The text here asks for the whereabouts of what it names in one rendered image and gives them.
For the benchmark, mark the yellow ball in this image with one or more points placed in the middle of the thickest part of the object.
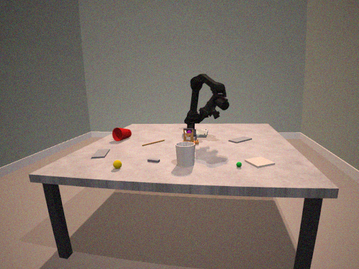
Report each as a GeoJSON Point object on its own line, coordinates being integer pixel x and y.
{"type": "Point", "coordinates": [117, 164]}

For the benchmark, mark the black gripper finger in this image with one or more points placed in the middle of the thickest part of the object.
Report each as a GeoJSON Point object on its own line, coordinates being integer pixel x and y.
{"type": "Point", "coordinates": [201, 117]}

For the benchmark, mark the white cylindrical cup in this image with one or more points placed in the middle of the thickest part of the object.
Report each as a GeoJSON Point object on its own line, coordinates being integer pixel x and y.
{"type": "Point", "coordinates": [185, 152]}

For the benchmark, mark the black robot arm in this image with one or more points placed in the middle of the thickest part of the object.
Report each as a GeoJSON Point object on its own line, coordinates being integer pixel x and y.
{"type": "Point", "coordinates": [218, 98]}

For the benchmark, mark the orange toy catapult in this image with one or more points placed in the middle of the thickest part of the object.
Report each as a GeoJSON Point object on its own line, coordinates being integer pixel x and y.
{"type": "Point", "coordinates": [192, 135]}

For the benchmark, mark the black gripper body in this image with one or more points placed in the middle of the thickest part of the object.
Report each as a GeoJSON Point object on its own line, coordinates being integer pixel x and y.
{"type": "Point", "coordinates": [205, 110]}

